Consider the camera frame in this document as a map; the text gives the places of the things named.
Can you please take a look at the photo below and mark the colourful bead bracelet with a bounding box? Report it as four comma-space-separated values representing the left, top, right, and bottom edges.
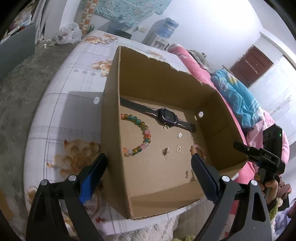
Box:
120, 112, 152, 157

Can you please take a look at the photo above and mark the black smart watch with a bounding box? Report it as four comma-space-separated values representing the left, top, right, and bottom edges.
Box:
120, 97, 196, 132

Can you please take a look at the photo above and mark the brown cardboard box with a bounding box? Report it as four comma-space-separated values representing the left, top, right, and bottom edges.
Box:
101, 46, 247, 219

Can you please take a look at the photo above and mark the person right hand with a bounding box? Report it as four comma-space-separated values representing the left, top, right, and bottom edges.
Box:
254, 173, 292, 205

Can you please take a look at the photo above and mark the pink floral blanket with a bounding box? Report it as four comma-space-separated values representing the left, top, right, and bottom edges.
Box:
166, 43, 291, 230

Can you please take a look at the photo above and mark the blue cartoon blanket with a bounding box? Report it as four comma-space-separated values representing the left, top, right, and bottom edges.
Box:
211, 69, 264, 133

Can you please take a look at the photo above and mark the gold butterfly pendant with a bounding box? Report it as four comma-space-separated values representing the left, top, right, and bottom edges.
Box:
176, 146, 184, 153

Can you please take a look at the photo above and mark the white checked floral mat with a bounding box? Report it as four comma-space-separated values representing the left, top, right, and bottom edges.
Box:
23, 29, 193, 241

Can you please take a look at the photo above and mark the dark red door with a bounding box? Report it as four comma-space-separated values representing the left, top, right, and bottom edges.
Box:
230, 46, 273, 88

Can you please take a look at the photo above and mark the blue water dispenser bottle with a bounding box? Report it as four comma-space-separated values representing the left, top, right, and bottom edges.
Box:
158, 18, 179, 39

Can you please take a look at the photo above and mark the white water dispenser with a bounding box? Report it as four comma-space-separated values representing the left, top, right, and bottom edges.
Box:
142, 33, 171, 51

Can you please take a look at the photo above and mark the grey cabinet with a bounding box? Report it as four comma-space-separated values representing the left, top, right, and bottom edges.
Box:
0, 24, 36, 79

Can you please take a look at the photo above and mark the white plastic bag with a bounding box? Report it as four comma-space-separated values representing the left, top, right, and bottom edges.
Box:
55, 23, 82, 45

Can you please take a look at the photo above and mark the orange bead bracelet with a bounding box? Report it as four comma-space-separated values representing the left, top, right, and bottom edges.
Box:
189, 143, 207, 162

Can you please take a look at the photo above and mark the teal patterned wall cloth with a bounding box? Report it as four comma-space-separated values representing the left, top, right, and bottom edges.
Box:
79, 0, 171, 29

